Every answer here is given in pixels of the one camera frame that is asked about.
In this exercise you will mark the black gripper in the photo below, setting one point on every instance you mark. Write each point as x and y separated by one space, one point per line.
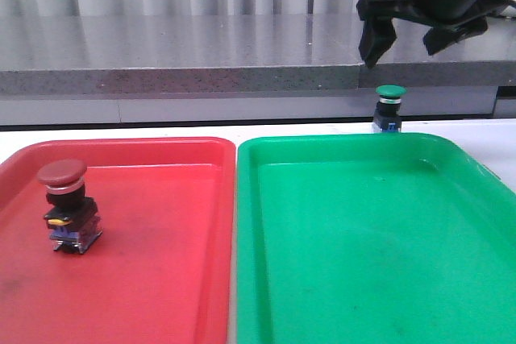
452 22

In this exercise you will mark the green mushroom push button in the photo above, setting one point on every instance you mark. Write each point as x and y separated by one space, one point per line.
386 117

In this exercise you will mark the red mushroom push button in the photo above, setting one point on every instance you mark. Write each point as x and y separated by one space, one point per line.
73 220

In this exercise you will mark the green plastic tray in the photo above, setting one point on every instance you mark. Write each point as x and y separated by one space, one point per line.
400 238

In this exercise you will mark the red plastic tray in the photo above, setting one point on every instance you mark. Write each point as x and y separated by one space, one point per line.
160 271

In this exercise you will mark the grey stone counter ledge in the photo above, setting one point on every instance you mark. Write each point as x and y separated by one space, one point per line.
121 70

